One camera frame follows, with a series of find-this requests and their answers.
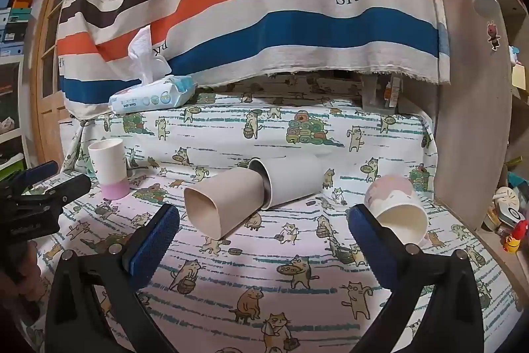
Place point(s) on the cat printed tablecloth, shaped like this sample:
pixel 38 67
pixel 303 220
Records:
pixel 272 270

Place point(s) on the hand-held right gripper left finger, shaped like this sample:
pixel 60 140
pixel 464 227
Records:
pixel 152 251

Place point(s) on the wooden side board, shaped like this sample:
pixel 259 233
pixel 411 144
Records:
pixel 471 121

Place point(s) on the grey round cup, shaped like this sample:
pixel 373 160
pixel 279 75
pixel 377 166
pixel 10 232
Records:
pixel 293 181

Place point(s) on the orange and white carton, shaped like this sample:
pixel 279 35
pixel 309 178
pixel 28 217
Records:
pixel 393 91

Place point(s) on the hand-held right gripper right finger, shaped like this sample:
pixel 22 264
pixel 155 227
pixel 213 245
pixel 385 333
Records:
pixel 374 251

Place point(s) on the yellow and red toy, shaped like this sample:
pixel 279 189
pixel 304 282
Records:
pixel 514 235

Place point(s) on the person's left hand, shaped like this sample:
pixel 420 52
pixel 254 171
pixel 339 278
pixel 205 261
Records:
pixel 36 274

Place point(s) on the wooden door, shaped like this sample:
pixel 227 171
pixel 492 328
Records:
pixel 45 96

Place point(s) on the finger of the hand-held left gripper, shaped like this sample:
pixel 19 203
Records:
pixel 68 186
pixel 41 170

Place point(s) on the cartoon sticker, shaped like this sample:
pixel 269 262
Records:
pixel 493 35

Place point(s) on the baby wipes pack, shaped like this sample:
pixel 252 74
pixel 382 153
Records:
pixel 157 96

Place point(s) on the striped cloth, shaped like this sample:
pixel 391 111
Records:
pixel 256 1

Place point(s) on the round white gadget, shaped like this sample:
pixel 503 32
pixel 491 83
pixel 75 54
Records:
pixel 507 202

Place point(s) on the beige square cup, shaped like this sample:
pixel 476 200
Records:
pixel 223 204

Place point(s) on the white and pink cup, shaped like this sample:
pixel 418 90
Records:
pixel 108 167

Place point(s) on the stack of storage boxes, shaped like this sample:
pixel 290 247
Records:
pixel 14 26

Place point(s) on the pink patterned paper cup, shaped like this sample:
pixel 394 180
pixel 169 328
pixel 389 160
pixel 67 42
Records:
pixel 396 208

